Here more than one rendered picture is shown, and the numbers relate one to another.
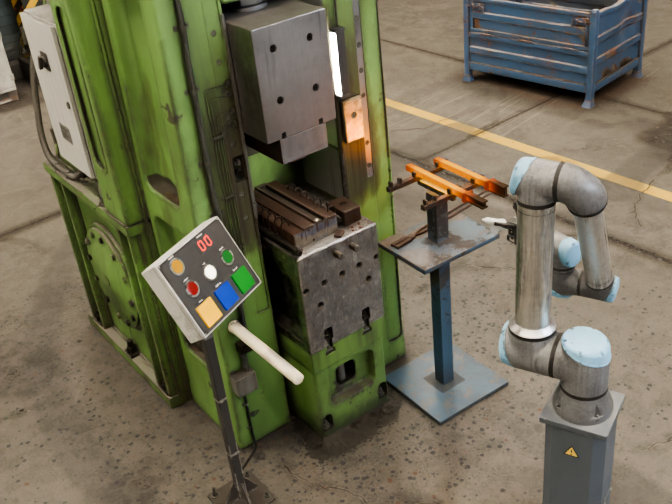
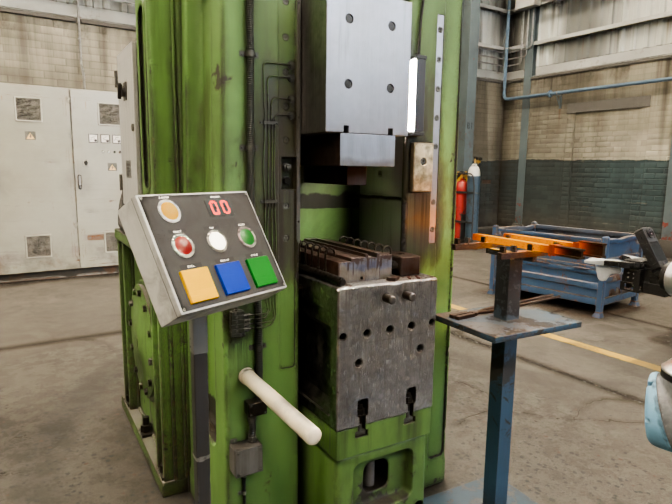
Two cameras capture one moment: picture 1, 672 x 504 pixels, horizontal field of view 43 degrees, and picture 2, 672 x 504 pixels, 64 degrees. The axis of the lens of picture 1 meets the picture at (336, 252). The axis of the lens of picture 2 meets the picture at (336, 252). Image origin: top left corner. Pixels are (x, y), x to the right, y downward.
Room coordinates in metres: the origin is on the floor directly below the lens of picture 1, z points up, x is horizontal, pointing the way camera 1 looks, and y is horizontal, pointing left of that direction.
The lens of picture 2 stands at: (1.15, 0.07, 1.26)
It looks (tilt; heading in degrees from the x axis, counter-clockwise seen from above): 9 degrees down; 3
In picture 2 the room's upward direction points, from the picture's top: 1 degrees clockwise
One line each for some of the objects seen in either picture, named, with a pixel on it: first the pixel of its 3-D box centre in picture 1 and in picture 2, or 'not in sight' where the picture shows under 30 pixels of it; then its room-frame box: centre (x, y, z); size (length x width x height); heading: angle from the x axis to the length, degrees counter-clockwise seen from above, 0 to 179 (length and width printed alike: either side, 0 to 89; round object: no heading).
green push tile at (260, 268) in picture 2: (242, 280); (260, 271); (2.45, 0.33, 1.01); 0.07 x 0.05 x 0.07; 149
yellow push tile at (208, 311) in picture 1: (208, 312); (198, 285); (2.27, 0.43, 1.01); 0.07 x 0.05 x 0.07; 149
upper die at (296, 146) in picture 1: (272, 128); (333, 151); (2.98, 0.18, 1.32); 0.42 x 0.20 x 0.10; 34
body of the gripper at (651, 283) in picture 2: (524, 231); (648, 275); (2.56, -0.67, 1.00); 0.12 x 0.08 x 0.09; 30
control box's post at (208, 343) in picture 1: (219, 393); (201, 447); (2.43, 0.48, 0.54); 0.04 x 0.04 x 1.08; 34
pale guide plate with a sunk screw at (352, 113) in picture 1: (352, 119); (421, 167); (3.09, -0.12, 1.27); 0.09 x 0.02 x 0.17; 124
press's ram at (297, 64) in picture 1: (272, 61); (345, 76); (3.01, 0.15, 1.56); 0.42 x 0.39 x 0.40; 34
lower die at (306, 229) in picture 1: (284, 212); (332, 257); (2.98, 0.18, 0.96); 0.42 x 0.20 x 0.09; 34
